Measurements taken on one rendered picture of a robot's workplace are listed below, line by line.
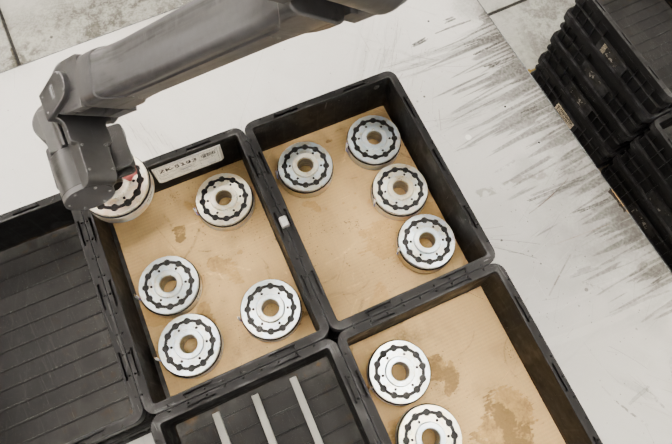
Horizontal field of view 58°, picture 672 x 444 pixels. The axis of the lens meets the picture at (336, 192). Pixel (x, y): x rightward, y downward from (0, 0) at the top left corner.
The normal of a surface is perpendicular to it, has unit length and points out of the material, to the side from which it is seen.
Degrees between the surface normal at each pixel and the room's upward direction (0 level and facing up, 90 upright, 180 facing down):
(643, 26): 0
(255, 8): 55
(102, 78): 40
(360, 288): 0
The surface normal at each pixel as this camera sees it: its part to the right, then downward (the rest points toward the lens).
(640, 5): 0.03, -0.37
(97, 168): 0.67, -0.45
